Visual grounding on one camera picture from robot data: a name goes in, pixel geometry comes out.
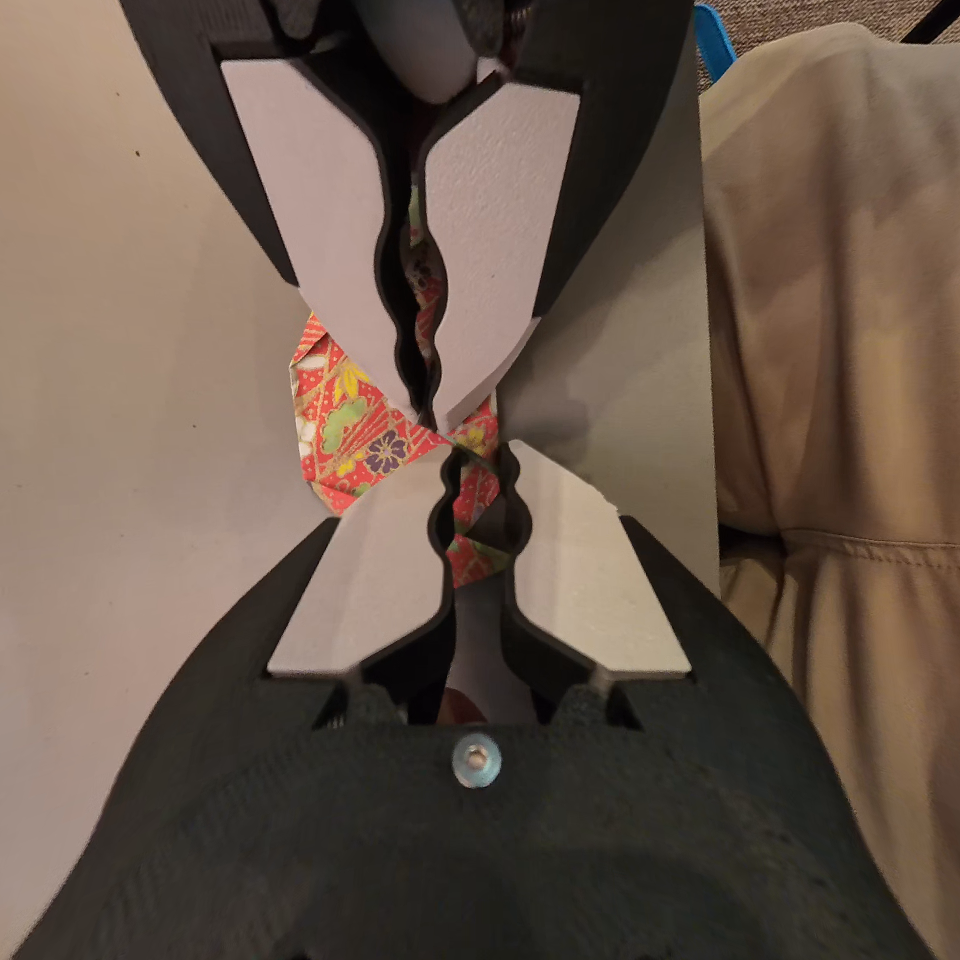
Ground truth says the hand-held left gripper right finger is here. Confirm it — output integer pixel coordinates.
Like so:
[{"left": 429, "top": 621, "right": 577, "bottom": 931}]
[{"left": 496, "top": 438, "right": 693, "bottom": 687}]

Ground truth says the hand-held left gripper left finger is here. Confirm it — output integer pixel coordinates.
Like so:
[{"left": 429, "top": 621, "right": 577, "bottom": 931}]
[{"left": 266, "top": 446, "right": 462, "bottom": 685}]

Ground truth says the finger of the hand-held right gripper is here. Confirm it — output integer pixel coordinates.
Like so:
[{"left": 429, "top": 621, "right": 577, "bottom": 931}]
[
  {"left": 412, "top": 71, "right": 585, "bottom": 438},
  {"left": 219, "top": 56, "right": 425, "bottom": 432}
]

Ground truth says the red floral origami paper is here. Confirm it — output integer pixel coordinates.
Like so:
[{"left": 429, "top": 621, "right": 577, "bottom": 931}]
[{"left": 288, "top": 183, "right": 519, "bottom": 590}]

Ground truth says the blue plastic object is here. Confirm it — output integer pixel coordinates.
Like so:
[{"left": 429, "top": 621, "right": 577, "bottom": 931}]
[{"left": 693, "top": 3, "right": 741, "bottom": 80}]

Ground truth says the person's beige clothing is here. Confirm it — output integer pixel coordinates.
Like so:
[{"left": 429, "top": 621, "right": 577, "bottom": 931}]
[{"left": 697, "top": 22, "right": 960, "bottom": 960}]

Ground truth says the black bar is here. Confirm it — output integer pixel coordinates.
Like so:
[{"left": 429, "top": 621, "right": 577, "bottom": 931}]
[{"left": 898, "top": 0, "right": 960, "bottom": 45}]

